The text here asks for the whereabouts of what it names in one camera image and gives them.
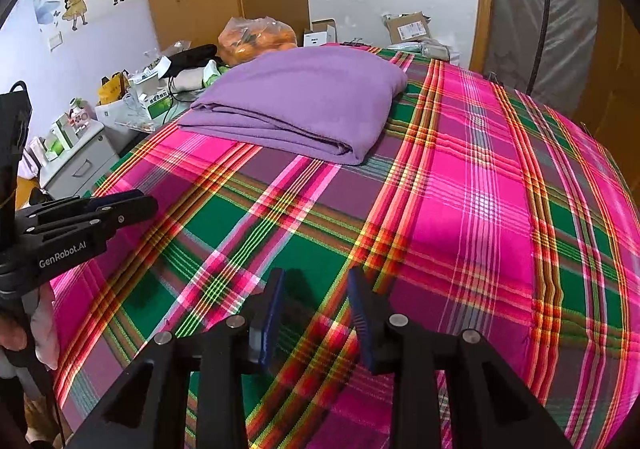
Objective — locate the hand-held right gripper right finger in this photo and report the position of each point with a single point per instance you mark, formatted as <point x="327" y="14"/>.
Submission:
<point x="360" y="321"/>

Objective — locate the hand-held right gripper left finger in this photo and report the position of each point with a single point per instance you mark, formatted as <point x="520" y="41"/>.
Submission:
<point x="270" y="321"/>

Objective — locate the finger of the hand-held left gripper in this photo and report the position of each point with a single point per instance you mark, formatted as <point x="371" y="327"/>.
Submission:
<point x="117" y="196"/>
<point x="130" y="211"/>

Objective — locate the purple fleece garment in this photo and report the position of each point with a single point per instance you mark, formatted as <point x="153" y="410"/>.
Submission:
<point x="300" y="99"/>

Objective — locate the person's left hand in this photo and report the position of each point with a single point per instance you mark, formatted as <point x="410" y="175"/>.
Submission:
<point x="15" y="334"/>

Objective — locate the grey drawer cabinet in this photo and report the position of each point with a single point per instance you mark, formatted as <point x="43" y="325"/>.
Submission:
<point x="80" y="164"/>

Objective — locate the pink cloth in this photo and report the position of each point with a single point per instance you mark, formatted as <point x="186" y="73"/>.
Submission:
<point x="46" y="329"/>

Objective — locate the green white carton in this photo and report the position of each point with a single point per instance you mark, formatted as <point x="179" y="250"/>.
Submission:
<point x="56" y="139"/>

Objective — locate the green white box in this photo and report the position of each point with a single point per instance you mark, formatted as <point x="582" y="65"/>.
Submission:
<point x="152" y="104"/>

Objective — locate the yellow bag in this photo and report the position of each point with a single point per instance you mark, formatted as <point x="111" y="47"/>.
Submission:
<point x="112" y="89"/>

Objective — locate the beige roll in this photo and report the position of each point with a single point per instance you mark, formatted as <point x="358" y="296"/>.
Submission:
<point x="192" y="76"/>

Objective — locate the pink green plaid bedsheet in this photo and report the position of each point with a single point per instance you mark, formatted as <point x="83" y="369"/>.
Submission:
<point x="475" y="229"/>

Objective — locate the black bag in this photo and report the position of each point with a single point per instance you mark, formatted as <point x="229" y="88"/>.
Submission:
<point x="192" y="58"/>

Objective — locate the bag of oranges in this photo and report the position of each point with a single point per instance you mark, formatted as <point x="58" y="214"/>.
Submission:
<point x="255" y="41"/>

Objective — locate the small white box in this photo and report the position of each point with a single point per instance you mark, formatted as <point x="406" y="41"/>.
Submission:
<point x="320" y="34"/>

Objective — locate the grey plastic parcel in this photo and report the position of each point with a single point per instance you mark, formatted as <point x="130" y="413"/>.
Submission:
<point x="425" y="50"/>

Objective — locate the brown cardboard box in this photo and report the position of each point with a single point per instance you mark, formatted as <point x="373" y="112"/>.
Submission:
<point x="407" y="28"/>

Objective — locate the wooden door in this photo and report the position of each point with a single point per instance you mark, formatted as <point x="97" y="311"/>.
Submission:
<point x="610" y="79"/>

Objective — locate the clear plastic door curtain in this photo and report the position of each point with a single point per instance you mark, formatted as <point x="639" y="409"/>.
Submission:
<point x="540" y="19"/>

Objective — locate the wall socket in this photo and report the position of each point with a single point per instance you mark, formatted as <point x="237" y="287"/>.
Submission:
<point x="55" y="41"/>

